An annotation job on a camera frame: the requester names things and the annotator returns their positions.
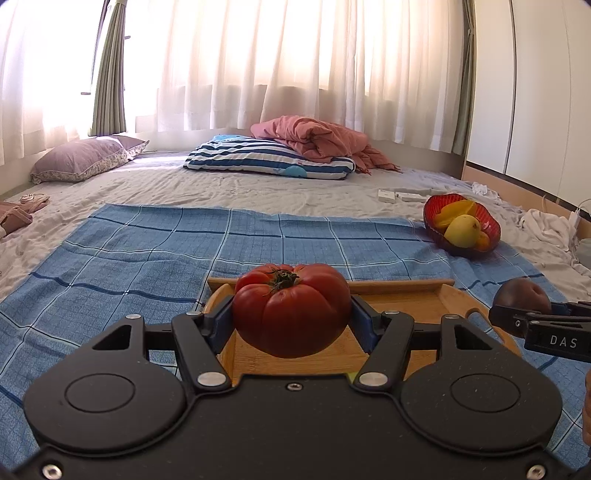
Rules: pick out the yellow pear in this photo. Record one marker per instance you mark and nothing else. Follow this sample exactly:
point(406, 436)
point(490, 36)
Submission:
point(461, 230)

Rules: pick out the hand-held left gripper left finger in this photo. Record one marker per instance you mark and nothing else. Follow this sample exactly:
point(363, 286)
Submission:
point(221, 325)

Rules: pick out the small white cloth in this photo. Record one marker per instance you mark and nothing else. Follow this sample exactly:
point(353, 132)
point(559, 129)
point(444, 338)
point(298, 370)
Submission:
point(485, 190)

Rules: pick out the purple floral pillow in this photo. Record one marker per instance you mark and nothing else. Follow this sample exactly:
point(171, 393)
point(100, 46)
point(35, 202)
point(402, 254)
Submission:
point(78, 157)

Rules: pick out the white sheer curtain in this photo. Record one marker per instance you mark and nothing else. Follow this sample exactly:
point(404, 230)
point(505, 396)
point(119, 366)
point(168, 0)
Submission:
point(277, 60)

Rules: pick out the dark purple plum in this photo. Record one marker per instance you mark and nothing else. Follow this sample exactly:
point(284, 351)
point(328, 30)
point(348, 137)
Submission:
point(521, 293)

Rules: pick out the blue white striped pillow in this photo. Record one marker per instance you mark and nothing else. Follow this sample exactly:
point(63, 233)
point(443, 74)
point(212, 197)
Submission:
point(258, 159)

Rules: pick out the pink crumpled blanket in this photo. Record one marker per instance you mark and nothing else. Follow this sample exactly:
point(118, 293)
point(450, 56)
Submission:
point(318, 136)

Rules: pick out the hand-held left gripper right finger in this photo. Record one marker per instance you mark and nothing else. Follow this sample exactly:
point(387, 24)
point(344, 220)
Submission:
point(364, 325)

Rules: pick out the green curtain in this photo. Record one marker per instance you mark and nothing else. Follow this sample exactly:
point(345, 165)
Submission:
point(110, 69)
point(466, 74)

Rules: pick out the ribbed red tomato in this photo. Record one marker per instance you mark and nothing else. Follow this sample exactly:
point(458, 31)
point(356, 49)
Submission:
point(291, 314)

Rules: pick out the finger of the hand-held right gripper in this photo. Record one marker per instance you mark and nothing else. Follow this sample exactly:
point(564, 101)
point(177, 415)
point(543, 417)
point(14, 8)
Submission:
point(512, 319)
point(572, 309)

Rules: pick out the blue checked blanket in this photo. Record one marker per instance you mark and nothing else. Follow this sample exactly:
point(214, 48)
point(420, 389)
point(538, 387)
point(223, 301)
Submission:
point(138, 258)

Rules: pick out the white crumpled cloth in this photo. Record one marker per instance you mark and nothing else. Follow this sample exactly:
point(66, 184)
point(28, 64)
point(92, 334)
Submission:
point(549, 228)

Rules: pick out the small orange fruit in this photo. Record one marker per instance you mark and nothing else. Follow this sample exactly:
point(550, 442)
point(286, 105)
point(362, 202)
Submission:
point(483, 241)

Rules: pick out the small white box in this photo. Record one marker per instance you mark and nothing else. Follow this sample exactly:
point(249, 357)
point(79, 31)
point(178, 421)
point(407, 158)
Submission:
point(387, 195)

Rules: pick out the white wardrobe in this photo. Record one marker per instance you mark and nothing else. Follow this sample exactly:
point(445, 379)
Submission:
point(540, 83)

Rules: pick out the red glass bowl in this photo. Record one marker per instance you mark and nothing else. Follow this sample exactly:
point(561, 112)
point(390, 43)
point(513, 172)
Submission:
point(436, 210)

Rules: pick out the yellow starfruit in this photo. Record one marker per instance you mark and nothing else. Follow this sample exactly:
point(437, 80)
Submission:
point(455, 210)

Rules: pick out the brown crumpled clothes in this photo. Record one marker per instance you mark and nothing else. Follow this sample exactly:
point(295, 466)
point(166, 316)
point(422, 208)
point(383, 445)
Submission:
point(18, 214)

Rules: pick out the person's right forearm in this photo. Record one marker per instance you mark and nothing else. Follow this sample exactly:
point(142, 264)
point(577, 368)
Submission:
point(587, 410)

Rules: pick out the flat white box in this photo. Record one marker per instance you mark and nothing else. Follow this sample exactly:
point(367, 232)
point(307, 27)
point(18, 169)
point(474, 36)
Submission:
point(412, 197)

